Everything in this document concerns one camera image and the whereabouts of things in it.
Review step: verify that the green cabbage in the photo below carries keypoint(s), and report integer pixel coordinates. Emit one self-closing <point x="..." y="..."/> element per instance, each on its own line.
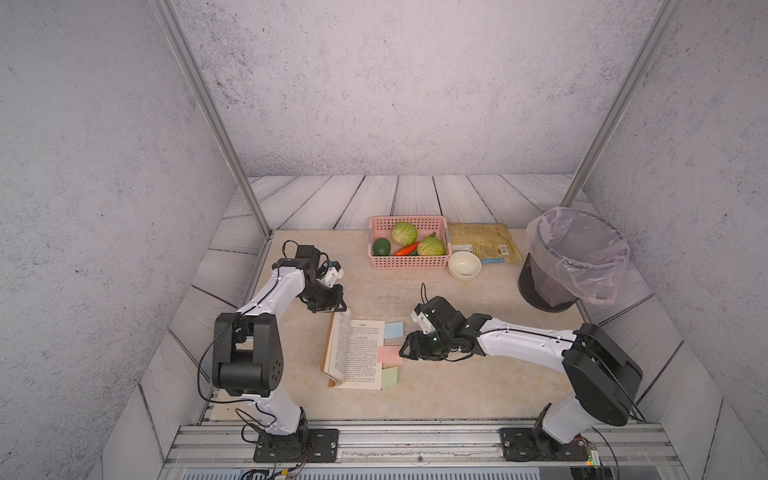
<point x="404" y="234"/>
<point x="431" y="246"/>

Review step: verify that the left aluminium frame post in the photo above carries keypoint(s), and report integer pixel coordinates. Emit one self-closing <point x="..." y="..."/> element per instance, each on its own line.
<point x="172" y="28"/>

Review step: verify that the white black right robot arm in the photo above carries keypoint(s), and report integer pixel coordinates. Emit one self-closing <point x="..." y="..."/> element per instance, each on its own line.
<point x="603" y="378"/>

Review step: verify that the orange carrot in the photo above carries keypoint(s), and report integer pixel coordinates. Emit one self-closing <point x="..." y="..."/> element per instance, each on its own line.
<point x="410" y="250"/>

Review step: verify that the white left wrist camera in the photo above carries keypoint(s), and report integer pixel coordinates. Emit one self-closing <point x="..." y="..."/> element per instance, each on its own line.
<point x="333" y="273"/>

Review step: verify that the right green cabbage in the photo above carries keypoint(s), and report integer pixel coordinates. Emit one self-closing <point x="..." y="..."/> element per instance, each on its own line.
<point x="431" y="246"/>

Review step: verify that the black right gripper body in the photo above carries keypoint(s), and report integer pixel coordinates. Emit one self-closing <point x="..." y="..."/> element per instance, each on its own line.
<point x="435" y="345"/>

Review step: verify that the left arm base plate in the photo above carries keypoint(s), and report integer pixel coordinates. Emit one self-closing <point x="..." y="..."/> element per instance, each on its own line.
<point x="310" y="445"/>

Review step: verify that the dark cover paperback book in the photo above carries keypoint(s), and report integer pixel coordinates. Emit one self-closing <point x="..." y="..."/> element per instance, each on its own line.
<point x="351" y="354"/>

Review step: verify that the yellow noodle packet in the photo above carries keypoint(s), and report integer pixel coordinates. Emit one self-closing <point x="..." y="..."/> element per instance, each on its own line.
<point x="491" y="243"/>

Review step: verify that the blue sticky note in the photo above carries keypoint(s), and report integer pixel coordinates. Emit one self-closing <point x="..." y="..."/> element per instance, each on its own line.
<point x="394" y="330"/>

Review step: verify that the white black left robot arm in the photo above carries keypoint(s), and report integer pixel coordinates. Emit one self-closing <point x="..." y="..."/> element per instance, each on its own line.
<point x="247" y="355"/>

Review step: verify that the green sticky note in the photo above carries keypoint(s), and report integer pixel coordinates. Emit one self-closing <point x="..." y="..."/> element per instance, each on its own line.
<point x="389" y="377"/>

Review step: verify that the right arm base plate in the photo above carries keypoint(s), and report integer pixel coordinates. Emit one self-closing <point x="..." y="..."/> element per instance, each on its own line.
<point x="532" y="445"/>

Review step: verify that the cream ceramic bowl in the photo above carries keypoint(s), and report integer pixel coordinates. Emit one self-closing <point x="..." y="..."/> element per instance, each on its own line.
<point x="464" y="265"/>

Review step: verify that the aluminium frame post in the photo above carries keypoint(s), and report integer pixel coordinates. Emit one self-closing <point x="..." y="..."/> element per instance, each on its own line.
<point x="631" y="81"/>
<point x="172" y="28"/>

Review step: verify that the upper green cabbage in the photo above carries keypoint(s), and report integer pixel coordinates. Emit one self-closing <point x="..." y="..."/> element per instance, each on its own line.
<point x="404" y="234"/>

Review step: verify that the pink plastic perforated basket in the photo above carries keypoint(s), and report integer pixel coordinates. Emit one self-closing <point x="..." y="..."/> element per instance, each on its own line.
<point x="381" y="226"/>

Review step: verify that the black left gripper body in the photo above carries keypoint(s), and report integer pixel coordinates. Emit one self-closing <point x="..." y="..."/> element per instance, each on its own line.
<point x="322" y="298"/>

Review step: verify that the right aluminium frame post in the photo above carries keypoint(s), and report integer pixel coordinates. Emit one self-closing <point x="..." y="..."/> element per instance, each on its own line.
<point x="631" y="81"/>

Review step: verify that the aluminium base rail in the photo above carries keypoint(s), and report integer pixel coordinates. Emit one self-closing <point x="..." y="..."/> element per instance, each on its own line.
<point x="439" y="449"/>

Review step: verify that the pink sticky note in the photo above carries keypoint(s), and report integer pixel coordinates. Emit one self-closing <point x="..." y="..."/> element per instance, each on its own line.
<point x="389" y="355"/>

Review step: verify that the dark green avocado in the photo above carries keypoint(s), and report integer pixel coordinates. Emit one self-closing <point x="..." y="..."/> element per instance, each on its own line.
<point x="381" y="247"/>

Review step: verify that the black bin with pink bag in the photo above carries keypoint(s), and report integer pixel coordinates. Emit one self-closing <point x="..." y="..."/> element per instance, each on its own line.
<point x="572" y="255"/>

